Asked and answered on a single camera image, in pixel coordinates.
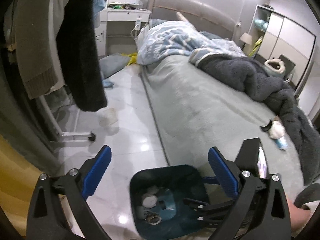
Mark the grey knit sweater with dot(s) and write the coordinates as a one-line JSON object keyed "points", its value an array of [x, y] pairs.
{"points": [[37, 55]]}

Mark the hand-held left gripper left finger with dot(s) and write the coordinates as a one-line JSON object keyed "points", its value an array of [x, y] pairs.
{"points": [[96, 173]]}

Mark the white vanity desk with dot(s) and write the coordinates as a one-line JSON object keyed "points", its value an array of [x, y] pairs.
{"points": [[120, 15]]}

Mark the white clothes rack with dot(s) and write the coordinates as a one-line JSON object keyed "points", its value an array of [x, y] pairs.
{"points": [[75, 135]]}

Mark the small black item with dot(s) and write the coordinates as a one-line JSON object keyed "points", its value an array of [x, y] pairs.
{"points": [[269, 124]]}

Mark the pile of vanity clutter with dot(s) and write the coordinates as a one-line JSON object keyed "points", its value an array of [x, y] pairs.
{"points": [[120, 6]]}

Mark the white power strip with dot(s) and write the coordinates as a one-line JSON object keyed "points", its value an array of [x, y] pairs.
{"points": [[138, 23]]}

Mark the dark teal trash bin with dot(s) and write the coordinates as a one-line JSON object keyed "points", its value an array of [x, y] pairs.
{"points": [[175, 177]]}

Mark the bed with grey sheet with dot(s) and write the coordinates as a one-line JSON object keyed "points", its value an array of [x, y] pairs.
{"points": [[200, 105]]}

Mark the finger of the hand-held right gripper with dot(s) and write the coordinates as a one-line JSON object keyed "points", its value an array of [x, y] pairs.
{"points": [[210, 180], [212, 212]]}

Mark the dark grey fleece blanket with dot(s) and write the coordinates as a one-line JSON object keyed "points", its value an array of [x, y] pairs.
{"points": [[250, 75]]}

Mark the wall socket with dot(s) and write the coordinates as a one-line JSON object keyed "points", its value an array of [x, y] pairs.
{"points": [[238, 24]]}

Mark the light blue bag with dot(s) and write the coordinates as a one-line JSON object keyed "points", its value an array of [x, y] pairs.
{"points": [[260, 23]]}

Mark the white rolled sock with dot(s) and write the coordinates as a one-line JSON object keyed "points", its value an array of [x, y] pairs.
{"points": [[277, 130]]}

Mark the grey floor pillow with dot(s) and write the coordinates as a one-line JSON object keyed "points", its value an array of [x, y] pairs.
{"points": [[112, 63]]}

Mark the large brown tape roll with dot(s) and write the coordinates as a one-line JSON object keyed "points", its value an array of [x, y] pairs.
{"points": [[149, 202]]}

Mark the small brown tape roll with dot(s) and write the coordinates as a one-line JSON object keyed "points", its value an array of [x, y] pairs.
{"points": [[153, 218]]}

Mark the table lamp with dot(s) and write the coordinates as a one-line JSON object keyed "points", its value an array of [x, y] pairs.
{"points": [[246, 38]]}

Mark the grey padded headboard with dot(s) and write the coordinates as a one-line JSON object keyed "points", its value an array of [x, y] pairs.
{"points": [[200, 7]]}

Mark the blue plastic packet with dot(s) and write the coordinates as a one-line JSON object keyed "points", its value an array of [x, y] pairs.
{"points": [[281, 143]]}

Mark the grey blue pillow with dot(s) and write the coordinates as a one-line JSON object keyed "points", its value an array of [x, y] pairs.
{"points": [[210, 35]]}

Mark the beige plush pillow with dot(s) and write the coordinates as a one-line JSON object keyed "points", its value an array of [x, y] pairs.
{"points": [[182, 17]]}

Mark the white wardrobe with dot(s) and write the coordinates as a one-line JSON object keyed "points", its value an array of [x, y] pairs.
{"points": [[295, 35]]}

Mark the yellow cloth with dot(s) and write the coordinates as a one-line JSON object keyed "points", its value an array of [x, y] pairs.
{"points": [[132, 58]]}

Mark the yellow green hanging garment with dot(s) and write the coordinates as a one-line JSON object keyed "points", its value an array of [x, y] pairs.
{"points": [[257, 45]]}

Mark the blue patterned duvet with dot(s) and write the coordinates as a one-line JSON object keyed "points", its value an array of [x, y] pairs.
{"points": [[170, 37]]}

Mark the black hanging garment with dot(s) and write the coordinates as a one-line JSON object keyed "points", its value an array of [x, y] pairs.
{"points": [[82, 67]]}

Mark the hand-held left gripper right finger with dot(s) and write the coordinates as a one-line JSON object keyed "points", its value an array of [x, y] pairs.
{"points": [[223, 175]]}

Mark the round plush cat bed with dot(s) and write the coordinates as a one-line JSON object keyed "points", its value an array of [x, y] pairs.
{"points": [[268, 66]]}

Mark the yellow fabric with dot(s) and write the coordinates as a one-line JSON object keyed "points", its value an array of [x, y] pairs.
{"points": [[17, 180]]}

